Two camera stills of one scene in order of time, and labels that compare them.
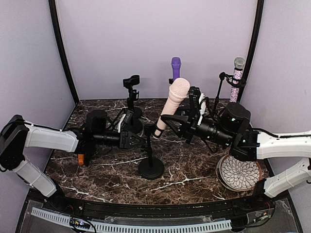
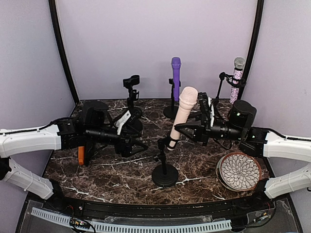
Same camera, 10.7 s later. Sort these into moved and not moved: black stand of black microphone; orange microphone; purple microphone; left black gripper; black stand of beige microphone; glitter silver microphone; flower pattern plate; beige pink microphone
Moved: orange microphone; black stand of beige microphone; left black gripper; beige pink microphone
Not moved: black stand of black microphone; flower pattern plate; purple microphone; glitter silver microphone
